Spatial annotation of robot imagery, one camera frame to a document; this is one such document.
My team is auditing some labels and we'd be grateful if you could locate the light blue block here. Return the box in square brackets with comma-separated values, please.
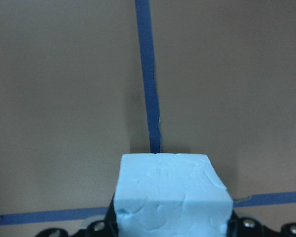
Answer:
[113, 154, 233, 237]

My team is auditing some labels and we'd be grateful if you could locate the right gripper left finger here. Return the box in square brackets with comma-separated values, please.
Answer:
[37, 198, 118, 237]

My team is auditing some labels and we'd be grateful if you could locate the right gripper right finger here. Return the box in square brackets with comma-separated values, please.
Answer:
[226, 210, 296, 237]

